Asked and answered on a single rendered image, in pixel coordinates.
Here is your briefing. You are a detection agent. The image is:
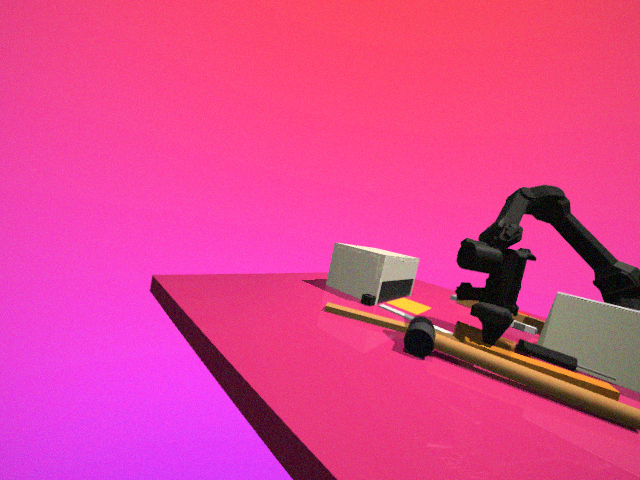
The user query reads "orange rod with dark cylindrical end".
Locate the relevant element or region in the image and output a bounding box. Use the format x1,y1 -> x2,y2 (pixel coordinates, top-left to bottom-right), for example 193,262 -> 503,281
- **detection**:
403,316 -> 640,431

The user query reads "black-handled metal rod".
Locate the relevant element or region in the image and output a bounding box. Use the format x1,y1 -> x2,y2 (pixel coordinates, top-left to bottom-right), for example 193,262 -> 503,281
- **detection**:
517,339 -> 616,380

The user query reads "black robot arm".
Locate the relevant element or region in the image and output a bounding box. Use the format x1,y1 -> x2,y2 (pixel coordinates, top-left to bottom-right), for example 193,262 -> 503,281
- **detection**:
455,184 -> 640,311

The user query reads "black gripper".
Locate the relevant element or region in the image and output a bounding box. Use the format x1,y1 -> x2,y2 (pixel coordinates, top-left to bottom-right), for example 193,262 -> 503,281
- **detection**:
470,274 -> 522,345

